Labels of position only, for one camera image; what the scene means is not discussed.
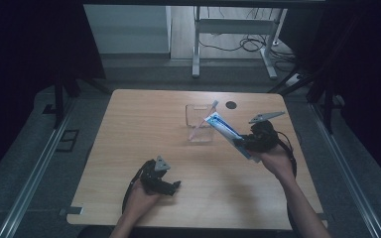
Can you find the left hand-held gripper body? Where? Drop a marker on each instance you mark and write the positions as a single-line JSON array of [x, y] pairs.
[[153, 178]]

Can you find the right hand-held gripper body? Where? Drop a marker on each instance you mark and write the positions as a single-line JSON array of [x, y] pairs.
[[263, 135]]

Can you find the blue and white toothpaste tube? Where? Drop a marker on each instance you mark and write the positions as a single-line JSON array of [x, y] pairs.
[[225, 130]]

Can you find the pink toothbrush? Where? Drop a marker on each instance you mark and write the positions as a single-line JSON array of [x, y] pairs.
[[205, 117]]

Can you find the clear plastic cup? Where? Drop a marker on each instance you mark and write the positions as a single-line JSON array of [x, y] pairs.
[[195, 124]]

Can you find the person's left hand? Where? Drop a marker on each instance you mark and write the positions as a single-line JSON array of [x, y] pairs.
[[142, 200]]

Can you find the person's right hand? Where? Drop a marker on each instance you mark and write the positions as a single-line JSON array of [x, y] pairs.
[[276, 162]]

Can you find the black round table grommet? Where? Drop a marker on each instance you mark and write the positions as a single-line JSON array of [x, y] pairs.
[[231, 105]]

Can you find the white power strip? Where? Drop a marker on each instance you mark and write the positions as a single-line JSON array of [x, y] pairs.
[[294, 79]]

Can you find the black metal stand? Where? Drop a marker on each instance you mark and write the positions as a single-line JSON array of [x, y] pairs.
[[59, 99], [327, 102]]

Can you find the dark curtain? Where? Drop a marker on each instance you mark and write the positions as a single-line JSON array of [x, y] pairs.
[[367, 66], [20, 49]]

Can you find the white cabinet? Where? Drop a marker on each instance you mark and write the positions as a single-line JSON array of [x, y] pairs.
[[125, 29]]

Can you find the metal floor rail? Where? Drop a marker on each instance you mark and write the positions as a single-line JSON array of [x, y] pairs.
[[347, 172], [34, 172]]

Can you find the white desk frame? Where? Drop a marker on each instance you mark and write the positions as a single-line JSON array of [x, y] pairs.
[[234, 25]]

